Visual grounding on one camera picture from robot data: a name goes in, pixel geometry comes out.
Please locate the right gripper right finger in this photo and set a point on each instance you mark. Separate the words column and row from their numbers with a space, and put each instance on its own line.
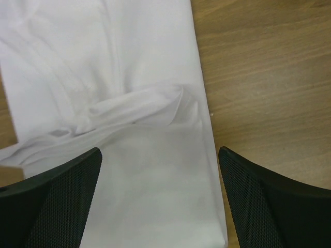
column 271, row 210

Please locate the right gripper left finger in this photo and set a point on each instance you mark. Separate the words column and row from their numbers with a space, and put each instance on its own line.
column 51, row 208

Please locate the white t shirt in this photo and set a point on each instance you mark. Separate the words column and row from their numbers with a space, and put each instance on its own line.
column 123, row 76

